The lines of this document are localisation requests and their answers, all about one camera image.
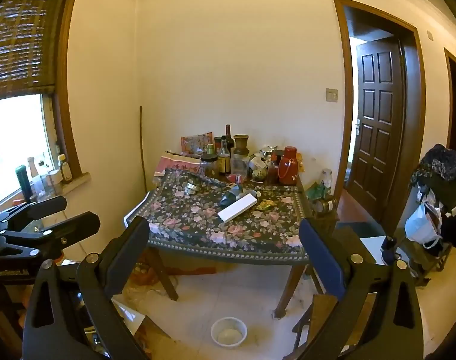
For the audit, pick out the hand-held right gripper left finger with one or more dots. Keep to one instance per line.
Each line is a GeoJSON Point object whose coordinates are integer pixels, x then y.
{"type": "Point", "coordinates": [127, 255]}

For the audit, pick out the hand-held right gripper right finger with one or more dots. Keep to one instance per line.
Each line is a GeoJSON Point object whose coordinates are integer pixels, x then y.
{"type": "Point", "coordinates": [321, 258]}

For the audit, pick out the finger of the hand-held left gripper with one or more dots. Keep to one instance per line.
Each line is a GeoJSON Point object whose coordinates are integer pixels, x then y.
{"type": "Point", "coordinates": [74, 228]}
{"type": "Point", "coordinates": [44, 206]}

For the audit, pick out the yellow snack packet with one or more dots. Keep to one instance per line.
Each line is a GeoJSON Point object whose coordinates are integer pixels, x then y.
{"type": "Point", "coordinates": [267, 204]}

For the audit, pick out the small tin can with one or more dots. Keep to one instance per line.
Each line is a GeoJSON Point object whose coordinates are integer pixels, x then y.
{"type": "Point", "coordinates": [191, 187]}

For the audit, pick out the long white box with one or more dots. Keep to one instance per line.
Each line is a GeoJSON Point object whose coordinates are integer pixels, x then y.
{"type": "Point", "coordinates": [237, 207]}

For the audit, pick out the dark bottle white label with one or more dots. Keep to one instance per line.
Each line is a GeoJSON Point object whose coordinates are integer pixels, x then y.
{"type": "Point", "coordinates": [231, 197]}

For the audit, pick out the white bowl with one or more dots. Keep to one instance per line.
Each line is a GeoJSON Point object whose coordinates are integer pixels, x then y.
{"type": "Point", "coordinates": [228, 335]}

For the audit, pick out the dark green bottle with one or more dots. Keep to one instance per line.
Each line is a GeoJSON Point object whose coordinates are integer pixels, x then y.
{"type": "Point", "coordinates": [24, 182]}

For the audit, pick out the honey bottle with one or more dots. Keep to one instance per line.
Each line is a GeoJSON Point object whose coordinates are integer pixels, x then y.
{"type": "Point", "coordinates": [65, 168]}

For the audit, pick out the dark doormat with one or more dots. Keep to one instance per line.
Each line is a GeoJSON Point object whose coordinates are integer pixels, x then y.
{"type": "Point", "coordinates": [357, 229]}

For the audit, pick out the wooden table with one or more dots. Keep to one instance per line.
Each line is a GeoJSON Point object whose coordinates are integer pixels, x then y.
{"type": "Point", "coordinates": [168, 277]}

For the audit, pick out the wooden stool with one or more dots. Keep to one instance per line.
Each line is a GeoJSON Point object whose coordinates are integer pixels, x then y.
{"type": "Point", "coordinates": [318, 307]}

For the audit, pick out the white side table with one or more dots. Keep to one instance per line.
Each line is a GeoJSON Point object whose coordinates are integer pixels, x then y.
{"type": "Point", "coordinates": [372, 247]}

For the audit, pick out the brown tin can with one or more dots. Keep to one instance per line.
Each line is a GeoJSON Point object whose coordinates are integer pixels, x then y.
{"type": "Point", "coordinates": [325, 205]}

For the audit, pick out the white floor board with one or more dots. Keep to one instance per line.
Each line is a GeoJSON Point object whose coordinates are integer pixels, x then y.
{"type": "Point", "coordinates": [127, 312]}

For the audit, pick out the green plastic bag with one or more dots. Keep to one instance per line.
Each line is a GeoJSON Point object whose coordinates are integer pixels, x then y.
{"type": "Point", "coordinates": [316, 191]}

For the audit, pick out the black mug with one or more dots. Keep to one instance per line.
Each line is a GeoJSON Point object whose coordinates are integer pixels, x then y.
{"type": "Point", "coordinates": [389, 245]}

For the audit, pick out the window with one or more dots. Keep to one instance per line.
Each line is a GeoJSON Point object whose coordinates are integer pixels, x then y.
{"type": "Point", "coordinates": [14, 131]}

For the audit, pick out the white lid glass jar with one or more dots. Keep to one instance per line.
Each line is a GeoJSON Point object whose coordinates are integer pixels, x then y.
{"type": "Point", "coordinates": [327, 178]}

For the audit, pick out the red thermos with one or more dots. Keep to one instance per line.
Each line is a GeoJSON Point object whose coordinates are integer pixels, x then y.
{"type": "Point", "coordinates": [288, 167]}

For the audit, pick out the brown liquid jar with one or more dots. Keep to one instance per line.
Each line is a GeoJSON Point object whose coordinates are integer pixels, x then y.
{"type": "Point", "coordinates": [273, 173]}

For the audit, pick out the pink printed cloth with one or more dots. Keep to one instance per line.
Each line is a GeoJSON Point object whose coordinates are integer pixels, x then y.
{"type": "Point", "coordinates": [175, 165]}

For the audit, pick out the thin wooden stick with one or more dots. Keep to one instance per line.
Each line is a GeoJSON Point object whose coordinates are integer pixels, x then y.
{"type": "Point", "coordinates": [142, 150]}

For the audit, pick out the pale plastic bag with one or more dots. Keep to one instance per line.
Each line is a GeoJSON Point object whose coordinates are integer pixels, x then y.
{"type": "Point", "coordinates": [421, 225]}

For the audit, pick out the green filled glass jar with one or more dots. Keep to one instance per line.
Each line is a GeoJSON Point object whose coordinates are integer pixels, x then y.
{"type": "Point", "coordinates": [258, 173]}

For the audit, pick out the red label plastic bottle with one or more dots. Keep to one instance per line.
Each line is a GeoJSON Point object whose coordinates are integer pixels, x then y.
{"type": "Point", "coordinates": [237, 178]}

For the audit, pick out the silver metal object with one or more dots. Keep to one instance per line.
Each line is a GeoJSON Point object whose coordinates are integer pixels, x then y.
{"type": "Point", "coordinates": [267, 150]}

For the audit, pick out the black lid jar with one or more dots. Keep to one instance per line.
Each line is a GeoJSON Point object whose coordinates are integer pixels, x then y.
{"type": "Point", "coordinates": [209, 165]}

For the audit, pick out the clear glass jar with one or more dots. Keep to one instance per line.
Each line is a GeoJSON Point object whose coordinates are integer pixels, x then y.
{"type": "Point", "coordinates": [239, 167]}

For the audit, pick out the printed snack bag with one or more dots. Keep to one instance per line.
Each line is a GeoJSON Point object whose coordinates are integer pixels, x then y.
{"type": "Point", "coordinates": [194, 142]}

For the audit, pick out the yellow label sauce bottle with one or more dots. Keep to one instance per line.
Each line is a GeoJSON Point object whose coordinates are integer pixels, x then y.
{"type": "Point", "coordinates": [224, 161]}

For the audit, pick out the green cap bottle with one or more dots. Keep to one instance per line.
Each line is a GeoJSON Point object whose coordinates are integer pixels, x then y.
{"type": "Point", "coordinates": [210, 149]}

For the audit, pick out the dark wooden door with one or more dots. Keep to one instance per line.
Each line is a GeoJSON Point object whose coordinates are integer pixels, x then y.
{"type": "Point", "coordinates": [377, 131]}

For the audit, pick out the brown ceramic vase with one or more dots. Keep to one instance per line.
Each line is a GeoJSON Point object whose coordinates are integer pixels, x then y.
{"type": "Point", "coordinates": [241, 144]}

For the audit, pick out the dark wine bottle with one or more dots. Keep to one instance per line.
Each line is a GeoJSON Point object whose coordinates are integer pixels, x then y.
{"type": "Point", "coordinates": [229, 138]}

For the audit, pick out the bamboo window blind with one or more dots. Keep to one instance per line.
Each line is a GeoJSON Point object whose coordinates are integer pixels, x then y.
{"type": "Point", "coordinates": [22, 45]}

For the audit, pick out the wooden window frame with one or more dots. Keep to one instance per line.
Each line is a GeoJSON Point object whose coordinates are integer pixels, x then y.
{"type": "Point", "coordinates": [69, 101]}

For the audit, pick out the wall light switch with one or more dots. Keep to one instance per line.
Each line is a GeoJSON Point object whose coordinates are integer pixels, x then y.
{"type": "Point", "coordinates": [331, 94]}

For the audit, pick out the wooden door frame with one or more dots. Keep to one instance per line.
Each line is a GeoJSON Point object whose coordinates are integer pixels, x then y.
{"type": "Point", "coordinates": [451, 101]}
{"type": "Point", "coordinates": [342, 82]}

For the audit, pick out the small wall switch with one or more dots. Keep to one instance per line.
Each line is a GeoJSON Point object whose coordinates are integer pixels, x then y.
{"type": "Point", "coordinates": [430, 35]}

